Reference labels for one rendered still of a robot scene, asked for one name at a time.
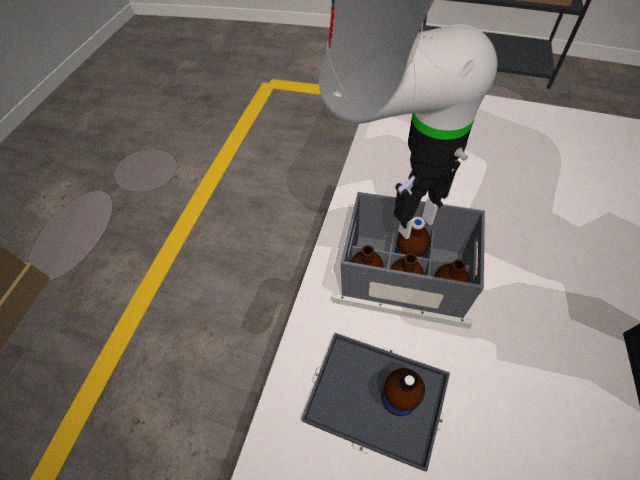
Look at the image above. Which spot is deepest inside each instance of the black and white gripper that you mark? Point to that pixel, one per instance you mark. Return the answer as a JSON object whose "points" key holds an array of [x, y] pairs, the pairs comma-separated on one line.
{"points": [[417, 186]]}

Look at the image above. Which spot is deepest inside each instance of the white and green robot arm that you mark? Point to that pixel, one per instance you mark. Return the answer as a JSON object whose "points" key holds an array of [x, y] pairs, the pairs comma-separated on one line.
{"points": [[450, 69]]}

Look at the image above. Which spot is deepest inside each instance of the grey divided crate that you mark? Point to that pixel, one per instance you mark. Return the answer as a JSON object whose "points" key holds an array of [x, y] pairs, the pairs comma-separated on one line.
{"points": [[454, 236]]}

